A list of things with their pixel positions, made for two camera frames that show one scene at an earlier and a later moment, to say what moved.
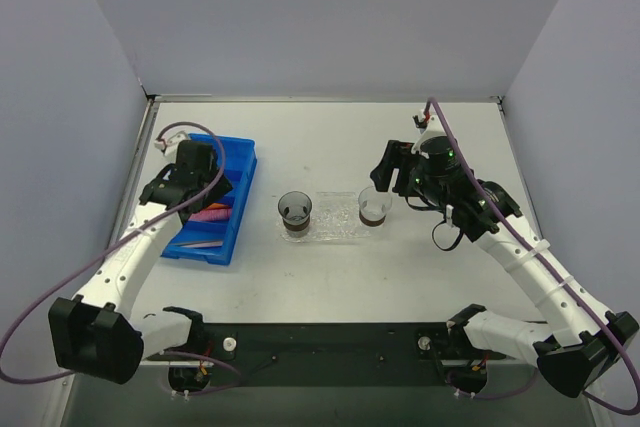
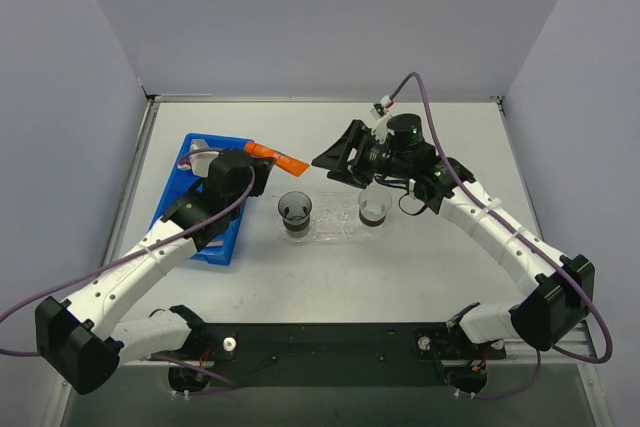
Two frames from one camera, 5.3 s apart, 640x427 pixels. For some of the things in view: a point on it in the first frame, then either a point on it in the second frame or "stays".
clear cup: [295, 209] stays
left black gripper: [201, 192] → [263, 173]
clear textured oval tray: [334, 216] stays
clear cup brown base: [373, 206] stays
